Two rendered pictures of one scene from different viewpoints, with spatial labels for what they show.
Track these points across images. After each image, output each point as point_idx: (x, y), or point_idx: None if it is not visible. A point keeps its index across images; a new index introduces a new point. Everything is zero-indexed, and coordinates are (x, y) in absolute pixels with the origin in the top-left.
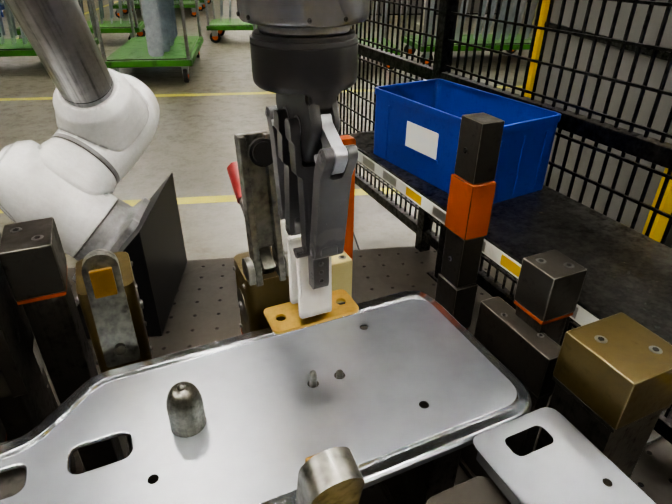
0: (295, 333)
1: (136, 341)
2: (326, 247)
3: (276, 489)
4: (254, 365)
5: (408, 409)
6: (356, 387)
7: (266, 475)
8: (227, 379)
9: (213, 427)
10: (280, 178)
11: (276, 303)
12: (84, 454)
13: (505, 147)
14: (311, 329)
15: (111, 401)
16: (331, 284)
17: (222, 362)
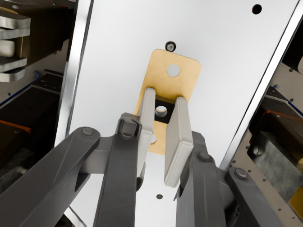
0: (91, 41)
1: (24, 160)
2: (238, 204)
3: (221, 151)
4: (108, 99)
5: (248, 26)
6: (193, 45)
7: (208, 150)
8: (109, 124)
9: (148, 155)
10: (56, 222)
11: (40, 35)
12: (41, 138)
13: None
14: (95, 23)
15: (80, 191)
16: (187, 113)
17: (88, 117)
